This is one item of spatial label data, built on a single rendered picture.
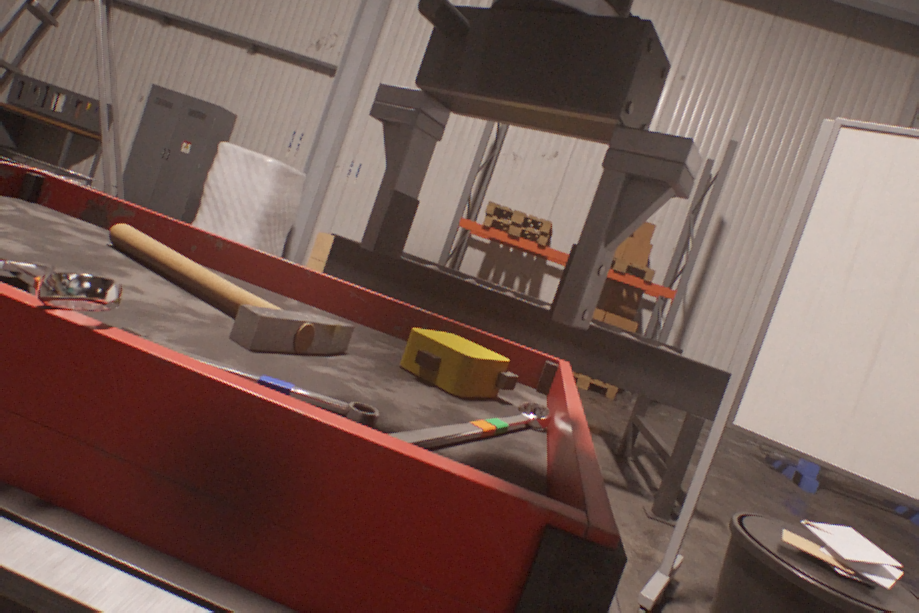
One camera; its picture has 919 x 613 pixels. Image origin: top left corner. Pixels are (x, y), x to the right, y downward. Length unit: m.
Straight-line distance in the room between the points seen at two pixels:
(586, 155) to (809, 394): 6.43
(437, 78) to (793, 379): 2.15
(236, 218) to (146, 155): 3.01
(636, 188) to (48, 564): 0.29
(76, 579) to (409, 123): 0.27
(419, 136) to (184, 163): 9.00
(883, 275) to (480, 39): 2.18
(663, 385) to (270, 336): 3.04
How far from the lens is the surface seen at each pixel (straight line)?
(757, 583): 1.57
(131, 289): 0.55
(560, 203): 8.27
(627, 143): 0.30
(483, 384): 0.52
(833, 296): 2.41
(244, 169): 7.00
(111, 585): 0.27
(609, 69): 0.30
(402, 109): 0.37
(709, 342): 8.53
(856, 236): 2.45
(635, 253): 7.17
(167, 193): 9.42
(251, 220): 6.93
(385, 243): 0.36
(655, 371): 3.36
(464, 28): 0.35
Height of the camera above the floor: 1.02
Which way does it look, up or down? 2 degrees down
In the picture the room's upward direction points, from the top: 19 degrees clockwise
